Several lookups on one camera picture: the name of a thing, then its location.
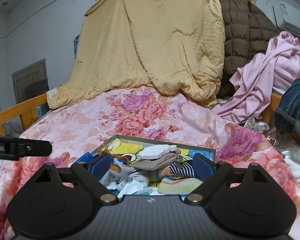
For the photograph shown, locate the navy white striped sock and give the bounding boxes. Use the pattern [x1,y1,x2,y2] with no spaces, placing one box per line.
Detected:
[169,160,195,178]

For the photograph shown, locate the striped pastel sock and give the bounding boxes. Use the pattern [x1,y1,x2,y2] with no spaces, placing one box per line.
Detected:
[149,167,203,195]

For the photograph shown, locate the grey cat face cloth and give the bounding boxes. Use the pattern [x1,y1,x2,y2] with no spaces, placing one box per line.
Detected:
[108,152,182,185]

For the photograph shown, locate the pink floral bedspread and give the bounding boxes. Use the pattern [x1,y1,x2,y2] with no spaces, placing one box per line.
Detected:
[0,87,300,239]

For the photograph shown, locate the white tissue packet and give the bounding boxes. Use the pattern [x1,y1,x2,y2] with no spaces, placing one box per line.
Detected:
[100,171,150,198]

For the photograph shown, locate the frog cartoon cloth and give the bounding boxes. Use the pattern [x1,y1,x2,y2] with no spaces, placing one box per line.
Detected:
[72,139,195,198]

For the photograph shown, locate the grey metal tray box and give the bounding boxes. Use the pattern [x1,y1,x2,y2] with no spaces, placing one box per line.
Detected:
[90,134,216,165]

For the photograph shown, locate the grey door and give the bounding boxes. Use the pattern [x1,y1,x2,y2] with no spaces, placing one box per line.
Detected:
[12,59,49,103]

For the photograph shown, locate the silver gold satin sheet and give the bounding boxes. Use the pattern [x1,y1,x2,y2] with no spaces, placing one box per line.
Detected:
[244,116,300,189]

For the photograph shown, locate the blue denim jeans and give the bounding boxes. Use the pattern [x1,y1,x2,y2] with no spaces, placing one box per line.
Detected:
[274,79,300,134]

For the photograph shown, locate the pink cloth pile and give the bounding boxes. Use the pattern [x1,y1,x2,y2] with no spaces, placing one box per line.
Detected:
[212,31,300,124]

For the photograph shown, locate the yellow quilted blanket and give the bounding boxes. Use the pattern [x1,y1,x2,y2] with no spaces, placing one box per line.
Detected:
[47,0,225,109]

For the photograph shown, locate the brown puffer jacket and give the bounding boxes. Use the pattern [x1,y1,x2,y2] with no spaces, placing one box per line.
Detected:
[217,0,280,98]

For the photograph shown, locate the white air conditioner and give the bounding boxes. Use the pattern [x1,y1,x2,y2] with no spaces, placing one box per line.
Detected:
[273,2,300,37]

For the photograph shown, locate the wooden bed rail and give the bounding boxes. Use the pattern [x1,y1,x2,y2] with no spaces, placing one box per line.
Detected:
[0,94,47,136]

